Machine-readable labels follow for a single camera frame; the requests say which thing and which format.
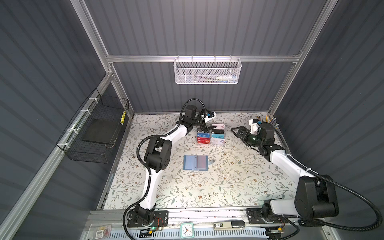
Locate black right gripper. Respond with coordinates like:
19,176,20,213
231,127,263,149

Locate clear acrylic card display stand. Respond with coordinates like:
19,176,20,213
197,123,226,147

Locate blue leather card holder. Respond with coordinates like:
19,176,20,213
183,155,216,171

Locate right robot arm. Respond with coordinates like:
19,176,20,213
231,120,339,220

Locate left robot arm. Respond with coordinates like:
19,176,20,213
137,105,217,211

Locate black card with gold lines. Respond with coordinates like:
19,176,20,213
212,128,225,135

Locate blue VIP card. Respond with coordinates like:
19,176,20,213
197,133,211,138

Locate pink VIP card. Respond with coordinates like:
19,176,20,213
212,124,225,130

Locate teal VIP card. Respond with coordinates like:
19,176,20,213
211,134,225,139

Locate red VIP card in stand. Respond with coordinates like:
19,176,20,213
197,137,211,145

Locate white diamond VIP card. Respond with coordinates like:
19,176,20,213
211,138,225,146

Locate pink metal pencil bucket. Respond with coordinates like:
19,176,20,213
258,113,276,125

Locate markers in mesh basket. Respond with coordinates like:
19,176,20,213
194,75,238,83

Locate grey black handheld device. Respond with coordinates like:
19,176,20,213
214,220,246,231

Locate small white desk clock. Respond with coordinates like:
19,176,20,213
180,223,195,239

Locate small label packet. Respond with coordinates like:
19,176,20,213
94,225,112,240

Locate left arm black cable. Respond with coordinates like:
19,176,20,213
122,98,209,240

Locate white wire mesh basket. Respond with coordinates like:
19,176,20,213
173,57,242,85

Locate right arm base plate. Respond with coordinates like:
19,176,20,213
246,208,287,225

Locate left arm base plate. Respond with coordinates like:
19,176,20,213
126,210,169,228

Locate black wire wall basket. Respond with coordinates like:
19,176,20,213
57,91,130,164

